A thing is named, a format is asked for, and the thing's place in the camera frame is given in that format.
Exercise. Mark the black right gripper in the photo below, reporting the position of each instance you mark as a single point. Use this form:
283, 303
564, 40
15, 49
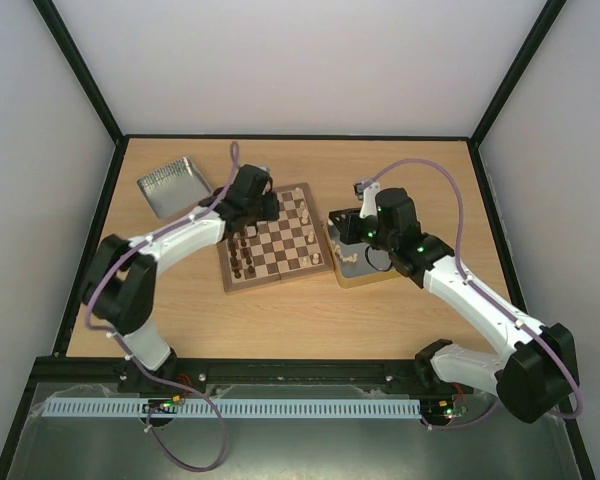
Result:
353, 226

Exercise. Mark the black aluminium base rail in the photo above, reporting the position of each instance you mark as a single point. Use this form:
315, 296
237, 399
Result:
390, 376

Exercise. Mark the wooden chess board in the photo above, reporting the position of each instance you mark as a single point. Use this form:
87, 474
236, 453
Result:
280, 250

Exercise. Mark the pile of light chess pieces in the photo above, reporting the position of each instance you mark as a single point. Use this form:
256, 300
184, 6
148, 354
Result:
342, 256

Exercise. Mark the silver embossed tin lid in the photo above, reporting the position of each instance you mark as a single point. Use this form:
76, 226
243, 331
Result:
173, 187

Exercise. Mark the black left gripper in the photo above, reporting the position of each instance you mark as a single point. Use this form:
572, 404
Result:
273, 213

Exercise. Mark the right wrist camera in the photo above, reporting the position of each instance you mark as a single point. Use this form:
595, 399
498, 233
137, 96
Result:
366, 191

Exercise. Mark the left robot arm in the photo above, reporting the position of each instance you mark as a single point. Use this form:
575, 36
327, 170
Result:
119, 288

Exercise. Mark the light blue cable duct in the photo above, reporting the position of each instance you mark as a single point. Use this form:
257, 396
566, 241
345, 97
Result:
232, 408

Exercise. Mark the black enclosure frame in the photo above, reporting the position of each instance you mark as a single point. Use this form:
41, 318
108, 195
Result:
60, 32

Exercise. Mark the row of dark chess pieces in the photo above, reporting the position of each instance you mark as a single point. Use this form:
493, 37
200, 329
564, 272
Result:
241, 263

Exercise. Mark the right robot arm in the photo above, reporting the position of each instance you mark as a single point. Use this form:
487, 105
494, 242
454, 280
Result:
533, 366

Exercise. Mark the gold tin box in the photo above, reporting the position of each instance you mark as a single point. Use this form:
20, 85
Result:
373, 266

